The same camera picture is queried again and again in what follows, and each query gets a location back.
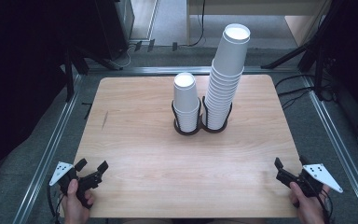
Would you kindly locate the person's right hand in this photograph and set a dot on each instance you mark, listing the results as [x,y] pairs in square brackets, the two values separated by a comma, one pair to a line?
[310,210]

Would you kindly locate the short stack of white cups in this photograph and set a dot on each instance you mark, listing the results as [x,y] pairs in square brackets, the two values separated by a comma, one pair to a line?
[185,96]

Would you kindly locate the person's left hand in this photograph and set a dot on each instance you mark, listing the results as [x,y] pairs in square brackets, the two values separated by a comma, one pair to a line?
[74,211]

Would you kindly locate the small dark floor block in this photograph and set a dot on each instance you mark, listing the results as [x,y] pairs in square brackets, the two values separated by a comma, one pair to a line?
[138,46]
[151,45]
[174,46]

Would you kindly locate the black cabinet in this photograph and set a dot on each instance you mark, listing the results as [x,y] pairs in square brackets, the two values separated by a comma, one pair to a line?
[112,28]

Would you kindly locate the black double cup holder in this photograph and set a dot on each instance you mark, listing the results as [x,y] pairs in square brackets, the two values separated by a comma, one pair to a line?
[200,126]

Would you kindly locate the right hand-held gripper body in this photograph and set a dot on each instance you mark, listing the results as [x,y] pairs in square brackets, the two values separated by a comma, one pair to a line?
[320,175]

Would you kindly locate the black metal stand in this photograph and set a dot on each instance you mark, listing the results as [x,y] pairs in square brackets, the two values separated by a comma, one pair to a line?
[69,77]

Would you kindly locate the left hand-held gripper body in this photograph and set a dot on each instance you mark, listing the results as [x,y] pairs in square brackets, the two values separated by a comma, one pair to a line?
[84,182]

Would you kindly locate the light wooden desk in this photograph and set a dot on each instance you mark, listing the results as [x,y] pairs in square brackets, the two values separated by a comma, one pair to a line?
[254,7]

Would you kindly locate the black tripod stand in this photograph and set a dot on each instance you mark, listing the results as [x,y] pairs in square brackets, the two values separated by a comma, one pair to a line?
[292,56]

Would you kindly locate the tall stack of white cups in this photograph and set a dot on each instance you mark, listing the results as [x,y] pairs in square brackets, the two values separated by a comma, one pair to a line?
[228,62]

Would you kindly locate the aluminium frame rail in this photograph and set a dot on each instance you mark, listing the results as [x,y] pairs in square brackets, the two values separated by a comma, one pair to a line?
[155,70]
[48,155]
[338,149]

